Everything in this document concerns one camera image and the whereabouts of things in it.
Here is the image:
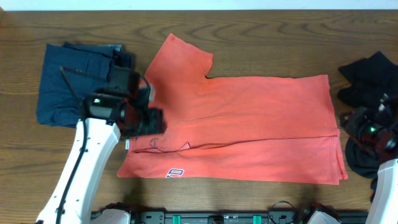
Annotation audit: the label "red t-shirt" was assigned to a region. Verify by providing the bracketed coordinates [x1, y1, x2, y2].
[118, 34, 348, 185]

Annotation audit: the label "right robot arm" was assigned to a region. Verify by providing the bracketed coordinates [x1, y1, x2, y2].
[340, 106, 397, 224]

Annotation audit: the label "black garment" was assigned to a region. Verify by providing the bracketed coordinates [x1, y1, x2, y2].
[338, 51, 397, 191]

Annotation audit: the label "folded navy blue pants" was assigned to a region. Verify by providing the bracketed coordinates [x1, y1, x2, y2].
[36, 42, 134, 128]

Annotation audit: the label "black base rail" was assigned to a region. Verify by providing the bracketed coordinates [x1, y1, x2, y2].
[90, 201, 368, 224]

